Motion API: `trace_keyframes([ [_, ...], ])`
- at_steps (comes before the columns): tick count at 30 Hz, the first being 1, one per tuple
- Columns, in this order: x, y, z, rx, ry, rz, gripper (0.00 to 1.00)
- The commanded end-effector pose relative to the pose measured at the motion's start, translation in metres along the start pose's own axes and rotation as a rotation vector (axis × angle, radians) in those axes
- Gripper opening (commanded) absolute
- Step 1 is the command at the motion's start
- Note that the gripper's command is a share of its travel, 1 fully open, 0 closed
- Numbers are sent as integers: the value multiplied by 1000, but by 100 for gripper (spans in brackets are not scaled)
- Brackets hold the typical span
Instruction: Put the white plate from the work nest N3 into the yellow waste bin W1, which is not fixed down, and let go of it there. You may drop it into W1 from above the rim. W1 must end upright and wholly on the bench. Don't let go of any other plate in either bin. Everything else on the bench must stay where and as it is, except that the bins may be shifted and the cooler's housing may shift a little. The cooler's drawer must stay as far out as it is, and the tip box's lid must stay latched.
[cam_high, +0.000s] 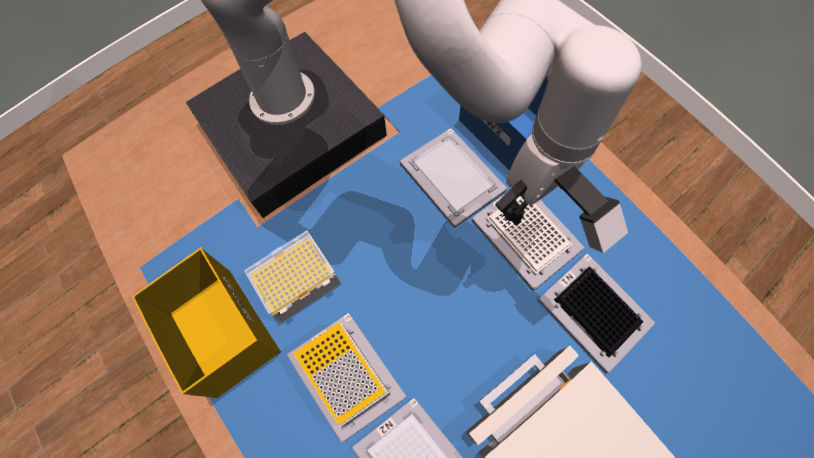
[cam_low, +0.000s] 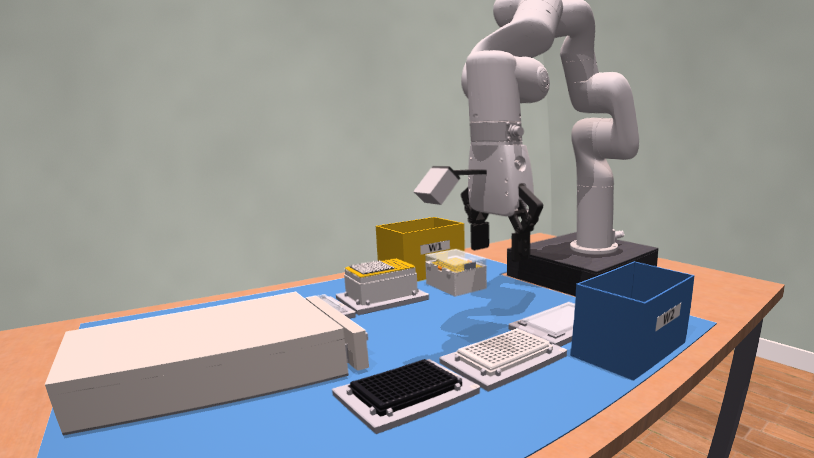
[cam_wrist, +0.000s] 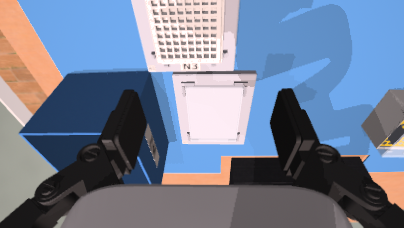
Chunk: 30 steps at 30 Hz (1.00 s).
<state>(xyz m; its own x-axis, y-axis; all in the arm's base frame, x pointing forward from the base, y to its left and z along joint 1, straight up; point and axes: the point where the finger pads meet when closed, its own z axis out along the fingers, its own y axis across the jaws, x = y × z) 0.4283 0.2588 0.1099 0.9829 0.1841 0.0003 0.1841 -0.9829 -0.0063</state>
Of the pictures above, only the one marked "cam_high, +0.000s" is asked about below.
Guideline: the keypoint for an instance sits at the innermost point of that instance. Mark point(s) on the yellow open-top bin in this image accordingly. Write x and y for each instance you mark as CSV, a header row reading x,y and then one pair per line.
x,y
196,327

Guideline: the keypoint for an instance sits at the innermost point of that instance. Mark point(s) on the yellow well plate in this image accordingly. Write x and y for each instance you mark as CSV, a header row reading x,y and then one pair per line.
x,y
338,371

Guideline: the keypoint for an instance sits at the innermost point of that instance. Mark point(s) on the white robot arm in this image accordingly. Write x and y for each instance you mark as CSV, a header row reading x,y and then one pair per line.
x,y
591,70

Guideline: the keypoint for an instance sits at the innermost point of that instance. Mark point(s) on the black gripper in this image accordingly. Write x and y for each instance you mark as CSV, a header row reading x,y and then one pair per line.
x,y
532,174

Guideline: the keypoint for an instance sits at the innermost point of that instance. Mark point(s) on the dark blue open-top bin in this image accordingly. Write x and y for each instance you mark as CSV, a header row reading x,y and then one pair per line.
x,y
504,140

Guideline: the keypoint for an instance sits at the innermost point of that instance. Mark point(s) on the blue bench mat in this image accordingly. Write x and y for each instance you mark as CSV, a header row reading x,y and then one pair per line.
x,y
451,319

